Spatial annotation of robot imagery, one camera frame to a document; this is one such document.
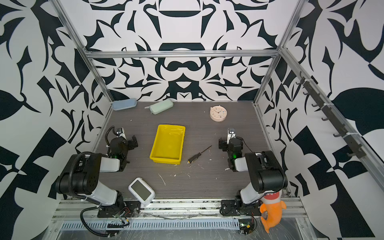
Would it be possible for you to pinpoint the black yellow screwdriver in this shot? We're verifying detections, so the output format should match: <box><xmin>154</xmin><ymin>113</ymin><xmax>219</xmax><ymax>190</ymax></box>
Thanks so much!
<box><xmin>188</xmin><ymin>146</ymin><xmax>212</xmax><ymax>164</ymax></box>

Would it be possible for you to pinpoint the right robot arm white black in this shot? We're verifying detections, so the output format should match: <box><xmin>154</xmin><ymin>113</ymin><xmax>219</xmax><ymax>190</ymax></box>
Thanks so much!
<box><xmin>219</xmin><ymin>128</ymin><xmax>288</xmax><ymax>207</ymax></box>

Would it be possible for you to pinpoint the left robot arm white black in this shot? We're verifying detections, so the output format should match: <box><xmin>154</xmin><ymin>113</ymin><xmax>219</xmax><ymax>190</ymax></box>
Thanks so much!
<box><xmin>55</xmin><ymin>126</ymin><xmax>139</xmax><ymax>208</ymax></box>

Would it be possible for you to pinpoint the yellow plastic bin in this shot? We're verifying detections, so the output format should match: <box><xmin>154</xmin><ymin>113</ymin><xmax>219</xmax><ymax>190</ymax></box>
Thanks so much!
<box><xmin>150</xmin><ymin>125</ymin><xmax>186</xmax><ymax>165</ymax></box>

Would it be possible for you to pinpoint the pink round clock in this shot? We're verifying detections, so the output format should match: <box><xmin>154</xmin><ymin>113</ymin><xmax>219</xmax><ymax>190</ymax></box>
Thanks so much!
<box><xmin>210</xmin><ymin>106</ymin><xmax>228</xmax><ymax>122</ymax></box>

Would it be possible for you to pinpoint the blue pencil case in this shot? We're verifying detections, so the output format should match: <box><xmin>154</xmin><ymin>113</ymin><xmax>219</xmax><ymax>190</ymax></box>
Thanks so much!
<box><xmin>112</xmin><ymin>99</ymin><xmax>137</xmax><ymax>111</ymax></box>

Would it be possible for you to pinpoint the white digital display device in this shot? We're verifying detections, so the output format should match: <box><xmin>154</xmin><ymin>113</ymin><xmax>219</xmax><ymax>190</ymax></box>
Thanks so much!
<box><xmin>128</xmin><ymin>178</ymin><xmax>156</xmax><ymax>206</ymax></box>

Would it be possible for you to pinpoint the green pencil case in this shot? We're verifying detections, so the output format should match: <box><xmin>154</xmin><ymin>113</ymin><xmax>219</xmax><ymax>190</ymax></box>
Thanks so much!
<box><xmin>145</xmin><ymin>99</ymin><xmax>174</xmax><ymax>115</ymax></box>

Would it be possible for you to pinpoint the orange shark plush toy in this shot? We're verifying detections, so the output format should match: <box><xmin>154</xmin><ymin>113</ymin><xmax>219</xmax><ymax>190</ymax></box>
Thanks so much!
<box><xmin>260</xmin><ymin>190</ymin><xmax>287</xmax><ymax>234</ymax></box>

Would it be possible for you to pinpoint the green circuit board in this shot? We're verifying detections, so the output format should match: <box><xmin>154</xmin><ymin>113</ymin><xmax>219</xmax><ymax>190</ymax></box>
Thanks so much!
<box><xmin>239</xmin><ymin>219</ymin><xmax>257</xmax><ymax>235</ymax></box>

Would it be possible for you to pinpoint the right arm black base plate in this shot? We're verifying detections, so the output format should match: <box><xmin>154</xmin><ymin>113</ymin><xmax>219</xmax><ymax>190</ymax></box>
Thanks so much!
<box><xmin>220</xmin><ymin>200</ymin><xmax>262</xmax><ymax>217</ymax></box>

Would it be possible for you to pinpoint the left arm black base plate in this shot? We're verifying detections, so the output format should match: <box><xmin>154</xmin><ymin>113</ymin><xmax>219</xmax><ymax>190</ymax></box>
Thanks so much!
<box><xmin>97</xmin><ymin>201</ymin><xmax>141</xmax><ymax>218</ymax></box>

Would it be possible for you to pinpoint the white slotted cable duct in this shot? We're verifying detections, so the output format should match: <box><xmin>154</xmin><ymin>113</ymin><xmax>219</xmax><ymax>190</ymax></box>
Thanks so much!
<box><xmin>59</xmin><ymin>218</ymin><xmax>241</xmax><ymax>231</ymax></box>

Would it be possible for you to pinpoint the black corrugated cable hose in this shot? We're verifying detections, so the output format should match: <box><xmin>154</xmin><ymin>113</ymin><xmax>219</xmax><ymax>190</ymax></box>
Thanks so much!
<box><xmin>79</xmin><ymin>206</ymin><xmax>130</xmax><ymax>238</ymax></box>

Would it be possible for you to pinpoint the black wall hook rack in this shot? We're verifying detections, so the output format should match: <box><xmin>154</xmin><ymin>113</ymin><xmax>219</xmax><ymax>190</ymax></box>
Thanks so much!
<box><xmin>296</xmin><ymin>71</ymin><xmax>367</xmax><ymax>159</ymax></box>

